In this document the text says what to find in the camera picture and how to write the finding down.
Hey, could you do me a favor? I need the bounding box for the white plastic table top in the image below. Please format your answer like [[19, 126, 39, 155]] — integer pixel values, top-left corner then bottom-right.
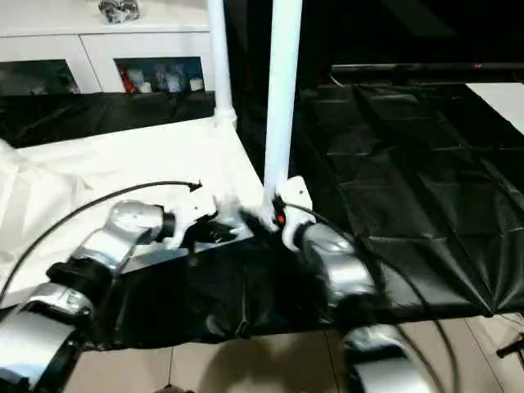
[[0, 115, 284, 296]]

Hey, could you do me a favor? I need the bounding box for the black plastic mat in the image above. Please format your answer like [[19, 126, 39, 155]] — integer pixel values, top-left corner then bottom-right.
[[0, 84, 524, 352]]

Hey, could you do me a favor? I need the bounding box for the white cabinet with glass doors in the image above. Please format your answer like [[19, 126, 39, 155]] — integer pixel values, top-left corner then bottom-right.
[[0, 0, 231, 96]]

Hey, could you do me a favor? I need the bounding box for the grey crumpled bag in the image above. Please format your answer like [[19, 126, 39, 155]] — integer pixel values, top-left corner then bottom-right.
[[99, 0, 143, 25]]

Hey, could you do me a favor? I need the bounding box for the white flat panel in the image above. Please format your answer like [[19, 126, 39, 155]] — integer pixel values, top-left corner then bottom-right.
[[465, 81, 524, 137]]

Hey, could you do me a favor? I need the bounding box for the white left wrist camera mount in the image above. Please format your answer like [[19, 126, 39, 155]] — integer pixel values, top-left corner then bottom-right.
[[162, 179, 243, 251]]

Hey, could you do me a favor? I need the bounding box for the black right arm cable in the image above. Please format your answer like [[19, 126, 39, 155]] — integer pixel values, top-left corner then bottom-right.
[[284, 203, 460, 393]]

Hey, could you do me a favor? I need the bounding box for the black metal frame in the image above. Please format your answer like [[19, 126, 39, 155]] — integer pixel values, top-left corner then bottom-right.
[[330, 61, 524, 86]]

